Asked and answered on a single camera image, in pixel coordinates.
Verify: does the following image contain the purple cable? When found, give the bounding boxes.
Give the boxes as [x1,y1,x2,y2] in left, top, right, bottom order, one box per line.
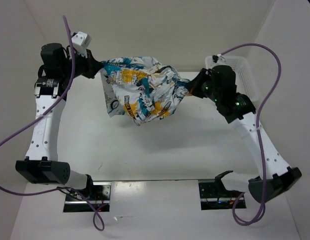
[0,14,106,232]
[219,42,282,226]

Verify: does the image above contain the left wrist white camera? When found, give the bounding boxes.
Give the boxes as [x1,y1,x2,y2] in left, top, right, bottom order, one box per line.
[71,31,92,58]

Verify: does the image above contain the white plastic basket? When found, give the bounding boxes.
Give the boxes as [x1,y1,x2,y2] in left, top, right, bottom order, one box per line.
[205,55,260,103]

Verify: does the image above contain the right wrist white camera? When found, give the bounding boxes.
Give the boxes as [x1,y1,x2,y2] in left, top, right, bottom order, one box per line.
[212,53,226,64]

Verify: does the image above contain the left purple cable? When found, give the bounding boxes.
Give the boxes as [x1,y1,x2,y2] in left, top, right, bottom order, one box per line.
[0,14,106,232]

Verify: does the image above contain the wrist white camera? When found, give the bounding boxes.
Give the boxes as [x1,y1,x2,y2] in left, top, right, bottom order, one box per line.
[71,31,92,58]
[212,53,226,64]

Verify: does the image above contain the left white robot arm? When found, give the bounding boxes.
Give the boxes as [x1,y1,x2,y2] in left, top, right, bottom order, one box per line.
[15,43,103,200]

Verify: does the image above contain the patterned white yellow teal shorts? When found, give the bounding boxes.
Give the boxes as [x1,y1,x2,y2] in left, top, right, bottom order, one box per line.
[100,56,190,126]

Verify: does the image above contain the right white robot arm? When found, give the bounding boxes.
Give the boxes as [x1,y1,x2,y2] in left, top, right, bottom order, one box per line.
[186,65,302,204]

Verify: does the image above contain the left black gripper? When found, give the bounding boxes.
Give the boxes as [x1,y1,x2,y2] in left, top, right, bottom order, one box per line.
[62,46,104,80]

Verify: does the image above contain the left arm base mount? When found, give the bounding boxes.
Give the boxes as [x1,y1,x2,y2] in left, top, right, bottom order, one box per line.
[61,181,112,213]

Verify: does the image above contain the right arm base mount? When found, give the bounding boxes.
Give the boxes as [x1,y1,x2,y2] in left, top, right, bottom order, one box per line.
[198,179,241,211]

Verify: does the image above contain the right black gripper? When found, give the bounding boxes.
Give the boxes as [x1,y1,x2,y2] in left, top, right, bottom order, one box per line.
[185,67,220,101]

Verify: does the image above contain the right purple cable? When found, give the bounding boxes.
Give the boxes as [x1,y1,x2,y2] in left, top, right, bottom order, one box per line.
[219,42,282,226]

